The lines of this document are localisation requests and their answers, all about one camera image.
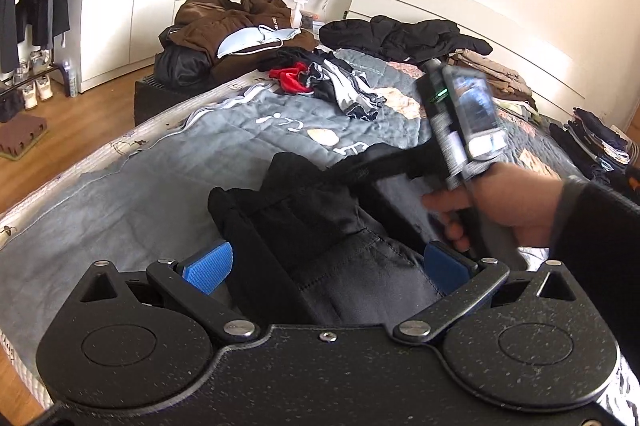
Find grey quilted bedspread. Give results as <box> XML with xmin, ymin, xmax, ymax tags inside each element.
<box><xmin>0</xmin><ymin>48</ymin><xmax>640</xmax><ymax>426</ymax></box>

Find black storage box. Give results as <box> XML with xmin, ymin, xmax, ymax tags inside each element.
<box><xmin>134</xmin><ymin>74</ymin><xmax>216</xmax><ymax>126</ymax></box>

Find striped navy white garment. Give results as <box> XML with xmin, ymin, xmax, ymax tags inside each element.
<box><xmin>278</xmin><ymin>48</ymin><xmax>396</xmax><ymax>122</ymax></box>

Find phone mounted on gripper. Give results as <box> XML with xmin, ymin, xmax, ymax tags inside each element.
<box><xmin>442</xmin><ymin>66</ymin><xmax>506</xmax><ymax>161</ymax></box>

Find person's right hand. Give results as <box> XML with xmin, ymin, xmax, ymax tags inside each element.
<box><xmin>422</xmin><ymin>163</ymin><xmax>564</xmax><ymax>252</ymax></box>

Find brown jacket pile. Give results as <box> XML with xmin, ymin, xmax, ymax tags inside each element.
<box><xmin>154</xmin><ymin>0</ymin><xmax>317</xmax><ymax>87</ymax></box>

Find white headboard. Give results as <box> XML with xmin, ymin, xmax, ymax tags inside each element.
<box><xmin>345</xmin><ymin>0</ymin><xmax>586</xmax><ymax>120</ymax></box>

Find black jacket on bed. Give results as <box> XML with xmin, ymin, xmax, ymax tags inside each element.
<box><xmin>319</xmin><ymin>15</ymin><xmax>492</xmax><ymax>66</ymax></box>

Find right forearm black sleeve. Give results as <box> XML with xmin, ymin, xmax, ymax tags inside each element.
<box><xmin>550</xmin><ymin>180</ymin><xmax>639</xmax><ymax>368</ymax></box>

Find folded beige brown clothes stack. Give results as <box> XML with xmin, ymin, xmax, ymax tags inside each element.
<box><xmin>448</xmin><ymin>49</ymin><xmax>537</xmax><ymax>110</ymax></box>

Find white sneakers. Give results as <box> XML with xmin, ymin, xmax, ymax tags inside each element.
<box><xmin>18</xmin><ymin>74</ymin><xmax>54</xmax><ymax>110</ymax></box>

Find black pants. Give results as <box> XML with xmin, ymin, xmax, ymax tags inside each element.
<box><xmin>208</xmin><ymin>152</ymin><xmax>444</xmax><ymax>326</ymax></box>

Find folded dark clothes stack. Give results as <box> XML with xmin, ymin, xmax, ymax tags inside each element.
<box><xmin>548</xmin><ymin>108</ymin><xmax>631</xmax><ymax>179</ymax></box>

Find light blue garment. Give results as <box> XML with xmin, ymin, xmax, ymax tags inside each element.
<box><xmin>216</xmin><ymin>24</ymin><xmax>302</xmax><ymax>60</ymax></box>

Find red garment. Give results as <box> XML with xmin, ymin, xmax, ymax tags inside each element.
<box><xmin>269</xmin><ymin>62</ymin><xmax>314</xmax><ymax>95</ymax></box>

